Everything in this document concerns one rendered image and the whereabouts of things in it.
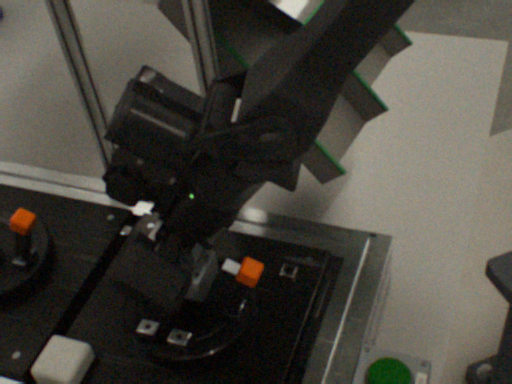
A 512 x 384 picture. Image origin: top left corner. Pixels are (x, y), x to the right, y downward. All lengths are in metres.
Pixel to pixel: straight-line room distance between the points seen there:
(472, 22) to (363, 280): 2.31
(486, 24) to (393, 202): 2.06
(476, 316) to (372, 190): 0.24
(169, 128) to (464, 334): 0.49
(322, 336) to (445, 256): 0.26
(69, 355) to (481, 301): 0.48
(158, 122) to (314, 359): 0.32
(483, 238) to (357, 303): 0.27
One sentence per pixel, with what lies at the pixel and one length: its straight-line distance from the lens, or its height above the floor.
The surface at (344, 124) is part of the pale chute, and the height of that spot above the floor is 1.01.
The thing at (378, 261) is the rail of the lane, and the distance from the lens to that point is 0.80.
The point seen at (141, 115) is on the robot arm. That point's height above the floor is 1.27.
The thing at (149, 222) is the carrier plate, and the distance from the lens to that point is 0.86.
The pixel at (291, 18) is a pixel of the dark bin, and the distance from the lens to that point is 0.71.
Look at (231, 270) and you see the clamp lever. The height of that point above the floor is 1.06.
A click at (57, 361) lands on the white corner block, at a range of 0.74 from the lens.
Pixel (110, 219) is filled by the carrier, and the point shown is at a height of 0.97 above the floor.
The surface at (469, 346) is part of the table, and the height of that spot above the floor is 0.86.
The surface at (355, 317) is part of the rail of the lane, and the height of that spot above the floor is 0.96.
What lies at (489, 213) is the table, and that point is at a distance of 1.00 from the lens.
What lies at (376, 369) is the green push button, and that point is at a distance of 0.70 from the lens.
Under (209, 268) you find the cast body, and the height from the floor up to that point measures 1.05.
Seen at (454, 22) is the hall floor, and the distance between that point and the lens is 3.01.
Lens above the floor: 1.58
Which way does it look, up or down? 44 degrees down
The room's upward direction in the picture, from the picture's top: 8 degrees counter-clockwise
